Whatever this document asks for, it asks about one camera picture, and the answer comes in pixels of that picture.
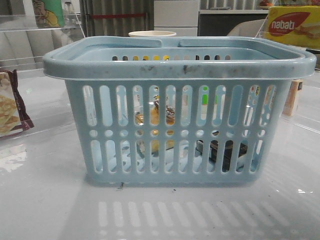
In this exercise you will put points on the packaged bread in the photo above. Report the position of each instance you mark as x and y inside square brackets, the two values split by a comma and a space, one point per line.
[154, 120]

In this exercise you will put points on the dark tissue pack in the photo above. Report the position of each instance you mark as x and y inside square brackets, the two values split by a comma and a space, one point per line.
[227, 154]

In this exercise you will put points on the light blue plastic basket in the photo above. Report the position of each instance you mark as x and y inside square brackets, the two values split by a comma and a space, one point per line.
[218, 94]

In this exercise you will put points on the white paper cup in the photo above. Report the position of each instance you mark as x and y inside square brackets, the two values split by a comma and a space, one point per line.
[152, 33]

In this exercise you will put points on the white cabinet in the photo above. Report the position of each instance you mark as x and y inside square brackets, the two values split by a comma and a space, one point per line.
[179, 16]

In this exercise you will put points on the beige wafer biscuit box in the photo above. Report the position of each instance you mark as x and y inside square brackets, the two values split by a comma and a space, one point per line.
[291, 103]

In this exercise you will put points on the maroon cracker snack bag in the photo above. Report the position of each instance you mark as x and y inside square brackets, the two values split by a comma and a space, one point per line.
[13, 115]

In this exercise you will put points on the green cartoon snack package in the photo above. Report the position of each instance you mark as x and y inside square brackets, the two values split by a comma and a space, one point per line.
[48, 13]

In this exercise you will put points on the clear acrylic display shelf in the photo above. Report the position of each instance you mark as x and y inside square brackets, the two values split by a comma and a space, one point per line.
[23, 44]

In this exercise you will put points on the yellow nabati wafer box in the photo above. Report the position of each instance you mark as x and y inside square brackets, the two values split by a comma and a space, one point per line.
[280, 10]

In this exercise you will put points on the right blue basket handle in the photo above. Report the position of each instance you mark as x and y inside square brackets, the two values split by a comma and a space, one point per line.
[271, 48]

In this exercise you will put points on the blue basket handle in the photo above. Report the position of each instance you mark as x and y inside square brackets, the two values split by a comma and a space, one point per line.
[79, 47]
[271, 48]

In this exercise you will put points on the left blue basket handle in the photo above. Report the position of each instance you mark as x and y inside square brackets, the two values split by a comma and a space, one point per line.
[79, 47]

